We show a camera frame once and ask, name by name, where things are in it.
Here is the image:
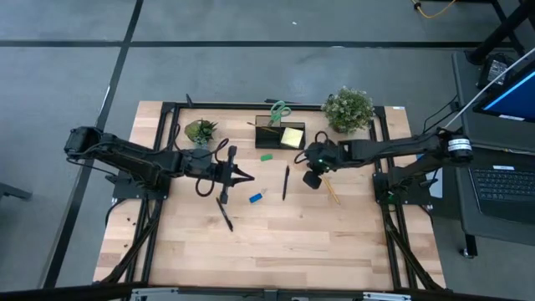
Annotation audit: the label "dark chair base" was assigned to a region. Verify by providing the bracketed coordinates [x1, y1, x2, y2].
[0, 182, 33, 202]

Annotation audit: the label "black pen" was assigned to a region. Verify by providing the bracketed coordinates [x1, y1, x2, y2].
[282, 165, 291, 202]
[215, 196, 234, 232]

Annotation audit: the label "yellow sticky note pad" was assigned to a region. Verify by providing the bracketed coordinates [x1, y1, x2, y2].
[280, 127, 305, 150]

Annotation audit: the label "black mesh desk organizer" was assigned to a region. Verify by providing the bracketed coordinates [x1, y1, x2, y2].
[254, 115, 306, 151]

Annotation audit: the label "dark grey equipment cart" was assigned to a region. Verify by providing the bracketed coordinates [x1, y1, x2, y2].
[451, 49, 535, 258]

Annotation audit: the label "black camera rig rail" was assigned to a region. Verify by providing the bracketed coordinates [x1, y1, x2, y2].
[0, 282, 535, 301]

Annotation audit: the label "black power device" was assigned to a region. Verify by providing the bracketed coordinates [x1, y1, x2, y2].
[477, 53, 510, 89]

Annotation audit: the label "computer monitor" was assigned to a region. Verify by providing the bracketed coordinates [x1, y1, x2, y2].
[472, 69, 535, 125]

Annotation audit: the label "green handled scissors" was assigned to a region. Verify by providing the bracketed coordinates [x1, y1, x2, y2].
[267, 99, 293, 127]

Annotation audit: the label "black laptop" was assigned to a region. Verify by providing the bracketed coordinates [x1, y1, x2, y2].
[467, 165, 535, 225]

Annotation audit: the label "black metal table frame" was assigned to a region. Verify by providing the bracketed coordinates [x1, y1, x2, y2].
[94, 99, 446, 293]

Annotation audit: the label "white cable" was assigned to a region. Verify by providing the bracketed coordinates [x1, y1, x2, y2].
[438, 46, 535, 137]

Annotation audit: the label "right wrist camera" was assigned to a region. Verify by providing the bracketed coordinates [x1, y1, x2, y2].
[302, 170, 324, 191]

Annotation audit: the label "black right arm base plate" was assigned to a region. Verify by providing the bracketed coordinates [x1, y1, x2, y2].
[373, 169, 439, 206]

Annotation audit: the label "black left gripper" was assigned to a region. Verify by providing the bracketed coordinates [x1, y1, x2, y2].
[208, 145, 255, 205]

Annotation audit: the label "bushy potted plant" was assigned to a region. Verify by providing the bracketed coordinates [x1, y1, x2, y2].
[321, 86, 375, 135]

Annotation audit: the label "small green succulent plant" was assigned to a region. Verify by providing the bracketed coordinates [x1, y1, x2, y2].
[184, 119, 219, 150]

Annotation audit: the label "yellow cable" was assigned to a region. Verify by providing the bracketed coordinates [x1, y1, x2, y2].
[410, 0, 459, 20]

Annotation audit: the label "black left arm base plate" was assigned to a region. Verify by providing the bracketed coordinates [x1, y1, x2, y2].
[106, 166, 173, 201]

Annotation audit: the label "black stand pole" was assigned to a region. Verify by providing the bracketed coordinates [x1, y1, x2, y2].
[466, 0, 535, 66]

